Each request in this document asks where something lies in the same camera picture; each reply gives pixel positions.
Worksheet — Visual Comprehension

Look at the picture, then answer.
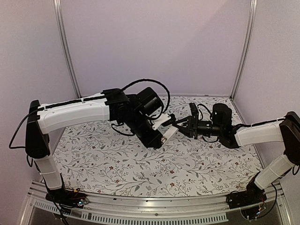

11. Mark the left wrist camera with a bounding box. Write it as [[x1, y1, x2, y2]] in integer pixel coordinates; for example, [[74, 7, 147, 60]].
[[152, 113, 176, 130]]

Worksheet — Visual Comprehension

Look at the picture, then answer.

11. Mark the floral table mat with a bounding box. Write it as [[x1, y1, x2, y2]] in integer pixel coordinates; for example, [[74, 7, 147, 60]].
[[48, 95, 267, 197]]

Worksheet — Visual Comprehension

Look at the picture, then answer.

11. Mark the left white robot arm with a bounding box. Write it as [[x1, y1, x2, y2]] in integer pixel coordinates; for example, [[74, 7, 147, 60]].
[[21, 79, 171, 203]]

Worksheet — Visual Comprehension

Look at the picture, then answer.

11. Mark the right aluminium frame post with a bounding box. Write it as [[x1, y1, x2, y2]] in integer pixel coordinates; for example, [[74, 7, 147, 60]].
[[230, 0, 257, 101]]

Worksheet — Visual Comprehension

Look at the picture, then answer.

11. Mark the front aluminium rail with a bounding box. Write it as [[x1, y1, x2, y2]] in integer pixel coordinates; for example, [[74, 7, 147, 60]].
[[20, 181, 293, 225]]

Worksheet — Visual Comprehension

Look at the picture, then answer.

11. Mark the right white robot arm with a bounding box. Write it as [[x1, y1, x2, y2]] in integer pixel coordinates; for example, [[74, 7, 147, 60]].
[[172, 103, 300, 204]]

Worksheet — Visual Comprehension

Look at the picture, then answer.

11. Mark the aluminium frame post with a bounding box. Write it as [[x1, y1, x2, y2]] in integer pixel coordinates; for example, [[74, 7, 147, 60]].
[[53, 0, 82, 98], [230, 0, 257, 101]]

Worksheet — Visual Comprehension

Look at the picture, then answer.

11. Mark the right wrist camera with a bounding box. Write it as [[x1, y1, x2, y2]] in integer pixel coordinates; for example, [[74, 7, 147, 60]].
[[189, 103, 199, 119]]

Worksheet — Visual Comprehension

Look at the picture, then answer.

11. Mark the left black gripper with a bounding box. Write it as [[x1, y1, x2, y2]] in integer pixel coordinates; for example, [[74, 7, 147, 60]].
[[126, 110, 164, 149]]

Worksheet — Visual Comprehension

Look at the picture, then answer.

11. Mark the left aluminium frame post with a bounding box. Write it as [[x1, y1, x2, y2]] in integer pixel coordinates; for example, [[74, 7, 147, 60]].
[[53, 0, 82, 98]]

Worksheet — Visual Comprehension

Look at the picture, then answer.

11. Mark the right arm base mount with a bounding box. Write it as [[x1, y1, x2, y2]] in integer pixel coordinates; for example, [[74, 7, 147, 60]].
[[226, 190, 267, 209]]

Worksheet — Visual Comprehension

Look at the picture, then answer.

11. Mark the white remote control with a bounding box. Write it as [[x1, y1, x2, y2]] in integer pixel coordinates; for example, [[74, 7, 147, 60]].
[[162, 126, 178, 145]]

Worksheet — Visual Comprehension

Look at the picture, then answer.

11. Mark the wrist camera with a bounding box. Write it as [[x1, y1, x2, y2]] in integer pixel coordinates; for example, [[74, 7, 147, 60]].
[[152, 113, 176, 130], [189, 103, 199, 119]]

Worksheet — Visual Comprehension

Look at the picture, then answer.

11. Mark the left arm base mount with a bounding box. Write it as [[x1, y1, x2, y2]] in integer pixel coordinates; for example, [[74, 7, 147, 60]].
[[45, 188, 89, 209]]

